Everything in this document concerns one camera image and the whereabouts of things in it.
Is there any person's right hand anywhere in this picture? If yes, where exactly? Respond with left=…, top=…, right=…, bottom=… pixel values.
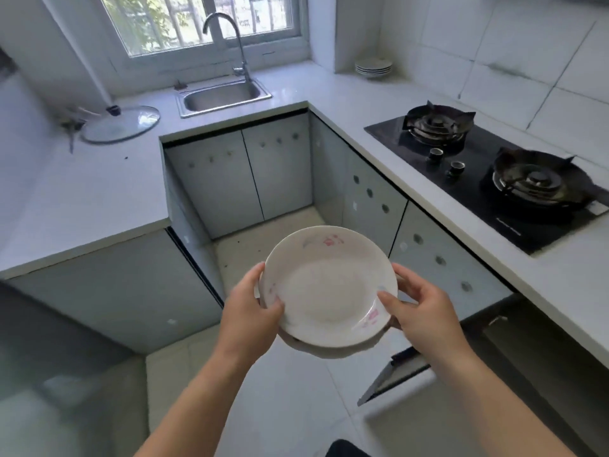
left=377, top=263, right=461, bottom=367

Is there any person's left hand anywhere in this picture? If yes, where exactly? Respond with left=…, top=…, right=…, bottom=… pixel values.
left=217, top=262, right=300, bottom=366

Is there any white floral plate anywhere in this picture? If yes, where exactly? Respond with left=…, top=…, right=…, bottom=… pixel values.
left=259, top=226, right=399, bottom=349

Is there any person's right forearm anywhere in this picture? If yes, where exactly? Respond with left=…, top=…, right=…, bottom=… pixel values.
left=430, top=345, right=579, bottom=457

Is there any person's left forearm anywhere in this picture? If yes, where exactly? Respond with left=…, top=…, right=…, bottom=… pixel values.
left=134, top=339, right=267, bottom=457

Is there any open grey cabinet door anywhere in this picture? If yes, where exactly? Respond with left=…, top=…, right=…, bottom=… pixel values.
left=357, top=316, right=510, bottom=407

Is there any grey cabinet panel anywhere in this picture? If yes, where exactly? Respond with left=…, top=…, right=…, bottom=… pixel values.
left=4, top=228, right=224, bottom=355

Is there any black gas stove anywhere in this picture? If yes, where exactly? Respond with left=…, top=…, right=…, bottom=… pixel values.
left=364, top=101, right=609, bottom=255

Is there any stainless steel sink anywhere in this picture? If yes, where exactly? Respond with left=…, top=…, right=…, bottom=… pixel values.
left=174, top=79, right=273, bottom=119

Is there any stack of white bowls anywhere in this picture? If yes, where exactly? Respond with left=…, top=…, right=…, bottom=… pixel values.
left=354, top=57, right=394, bottom=81

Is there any glass pot lid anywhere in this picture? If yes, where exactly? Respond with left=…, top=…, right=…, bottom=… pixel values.
left=79, top=105, right=161, bottom=145

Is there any chrome faucet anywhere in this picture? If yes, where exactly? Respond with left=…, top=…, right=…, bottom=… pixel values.
left=202, top=12, right=254, bottom=83

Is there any window with bars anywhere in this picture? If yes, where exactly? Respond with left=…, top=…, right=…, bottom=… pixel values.
left=97, top=0, right=310, bottom=60

